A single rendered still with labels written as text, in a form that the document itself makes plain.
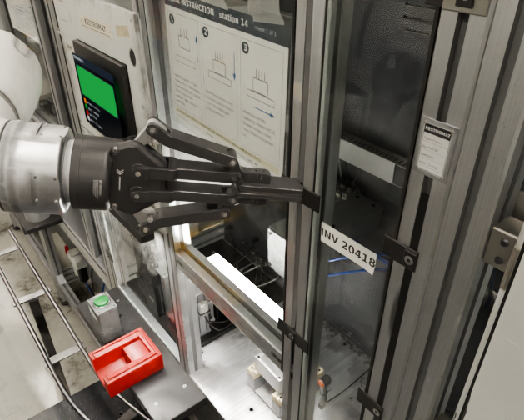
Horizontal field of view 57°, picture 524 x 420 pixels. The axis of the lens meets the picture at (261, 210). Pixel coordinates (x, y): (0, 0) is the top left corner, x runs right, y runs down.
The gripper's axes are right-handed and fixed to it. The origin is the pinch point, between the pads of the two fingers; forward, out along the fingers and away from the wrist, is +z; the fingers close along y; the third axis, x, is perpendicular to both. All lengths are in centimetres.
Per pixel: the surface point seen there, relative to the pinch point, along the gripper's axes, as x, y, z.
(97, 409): 55, -109, -24
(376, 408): -6.7, -28.8, 19.2
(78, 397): 61, -110, -31
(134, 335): 56, -78, -15
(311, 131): 6.1, 4.8, 5.4
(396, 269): -6.2, -5.7, 14.7
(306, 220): 6.5, -7.7, 7.8
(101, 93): 56, -10, -24
